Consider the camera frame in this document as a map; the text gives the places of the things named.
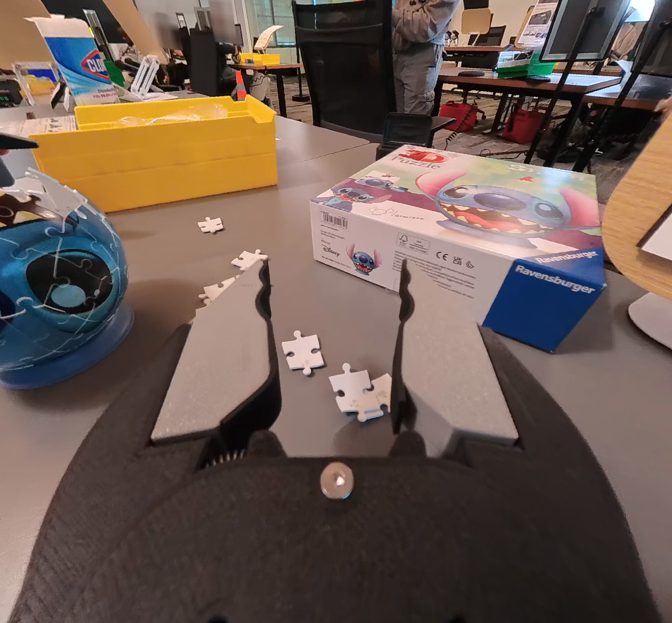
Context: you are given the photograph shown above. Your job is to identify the wooden desk with black legs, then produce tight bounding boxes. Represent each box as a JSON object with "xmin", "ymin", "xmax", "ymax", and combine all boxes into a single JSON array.
[{"xmin": 231, "ymin": 61, "xmax": 304, "ymax": 117}]

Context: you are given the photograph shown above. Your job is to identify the blue ball stand ring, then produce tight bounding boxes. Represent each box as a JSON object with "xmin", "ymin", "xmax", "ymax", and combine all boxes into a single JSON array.
[{"xmin": 0, "ymin": 308, "xmax": 134, "ymax": 390}]

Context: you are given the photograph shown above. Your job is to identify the black floor lamp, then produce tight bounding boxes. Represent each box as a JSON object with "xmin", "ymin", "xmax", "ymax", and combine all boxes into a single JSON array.
[{"xmin": 278, "ymin": 0, "xmax": 312, "ymax": 103}]

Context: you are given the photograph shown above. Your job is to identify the long wooden desk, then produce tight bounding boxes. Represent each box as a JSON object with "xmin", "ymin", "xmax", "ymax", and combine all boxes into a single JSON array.
[{"xmin": 436, "ymin": 64, "xmax": 623, "ymax": 109}]

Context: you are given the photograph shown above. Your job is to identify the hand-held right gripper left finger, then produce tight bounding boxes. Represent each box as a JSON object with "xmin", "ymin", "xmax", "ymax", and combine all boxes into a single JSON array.
[{"xmin": 150, "ymin": 260, "xmax": 281, "ymax": 445}]

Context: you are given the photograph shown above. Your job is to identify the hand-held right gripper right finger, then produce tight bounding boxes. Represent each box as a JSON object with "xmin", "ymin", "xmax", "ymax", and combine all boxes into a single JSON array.
[{"xmin": 391, "ymin": 259, "xmax": 520, "ymax": 456}]

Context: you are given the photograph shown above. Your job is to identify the wooden document stand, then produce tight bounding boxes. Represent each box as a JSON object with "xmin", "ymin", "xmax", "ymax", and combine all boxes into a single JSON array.
[{"xmin": 601, "ymin": 109, "xmax": 672, "ymax": 351}]

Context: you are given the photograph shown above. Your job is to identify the wooden panel stand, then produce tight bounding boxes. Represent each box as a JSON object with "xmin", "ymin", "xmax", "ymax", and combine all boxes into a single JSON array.
[
  {"xmin": 94, "ymin": 0, "xmax": 169, "ymax": 65},
  {"xmin": 0, "ymin": 0, "xmax": 53, "ymax": 72}
]

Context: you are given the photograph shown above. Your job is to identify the white puzzle pieces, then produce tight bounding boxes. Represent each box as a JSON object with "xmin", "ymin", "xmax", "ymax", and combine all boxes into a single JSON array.
[{"xmin": 197, "ymin": 216, "xmax": 393, "ymax": 423}]

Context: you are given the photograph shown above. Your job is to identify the red bag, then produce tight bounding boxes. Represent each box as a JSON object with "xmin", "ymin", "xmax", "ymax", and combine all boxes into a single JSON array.
[
  {"xmin": 501, "ymin": 109, "xmax": 547, "ymax": 143},
  {"xmin": 438, "ymin": 101, "xmax": 478, "ymax": 133}
]

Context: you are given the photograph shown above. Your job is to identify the black framed board on easel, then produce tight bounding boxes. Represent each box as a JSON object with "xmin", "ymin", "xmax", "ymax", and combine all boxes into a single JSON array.
[{"xmin": 525, "ymin": 0, "xmax": 659, "ymax": 164}]

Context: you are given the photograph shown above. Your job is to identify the white blue wipes canister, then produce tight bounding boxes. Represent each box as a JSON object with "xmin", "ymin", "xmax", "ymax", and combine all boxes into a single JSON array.
[{"xmin": 26, "ymin": 17, "xmax": 124, "ymax": 107}]

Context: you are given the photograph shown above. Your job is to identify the cartoon printed puzzle box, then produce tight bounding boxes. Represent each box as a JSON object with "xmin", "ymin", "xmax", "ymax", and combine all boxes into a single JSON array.
[{"xmin": 310, "ymin": 144, "xmax": 607, "ymax": 353}]

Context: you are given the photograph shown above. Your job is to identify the white folding stand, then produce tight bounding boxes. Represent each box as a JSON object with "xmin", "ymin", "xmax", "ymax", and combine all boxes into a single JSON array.
[{"xmin": 130, "ymin": 55, "xmax": 161, "ymax": 95}]

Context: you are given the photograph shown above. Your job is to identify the green storage tray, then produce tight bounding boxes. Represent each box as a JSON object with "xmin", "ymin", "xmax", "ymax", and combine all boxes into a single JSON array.
[{"xmin": 496, "ymin": 48, "xmax": 557, "ymax": 79}]

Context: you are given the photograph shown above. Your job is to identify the yellow plastic bin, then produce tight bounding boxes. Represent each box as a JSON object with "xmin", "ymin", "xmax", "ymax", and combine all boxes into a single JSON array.
[{"xmin": 29, "ymin": 94, "xmax": 279, "ymax": 213}]

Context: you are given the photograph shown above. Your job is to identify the clear plastic bag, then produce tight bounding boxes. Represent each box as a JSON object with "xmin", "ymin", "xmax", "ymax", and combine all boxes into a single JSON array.
[{"xmin": 118, "ymin": 104, "xmax": 229, "ymax": 126}]

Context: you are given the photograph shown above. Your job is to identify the blue puzzle ball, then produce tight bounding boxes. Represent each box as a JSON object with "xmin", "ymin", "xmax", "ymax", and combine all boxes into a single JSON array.
[{"xmin": 0, "ymin": 167, "xmax": 129, "ymax": 372}]

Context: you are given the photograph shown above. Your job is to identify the black mesh office chair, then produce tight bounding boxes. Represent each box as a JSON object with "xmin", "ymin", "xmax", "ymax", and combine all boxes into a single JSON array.
[{"xmin": 291, "ymin": 0, "xmax": 457, "ymax": 149}]

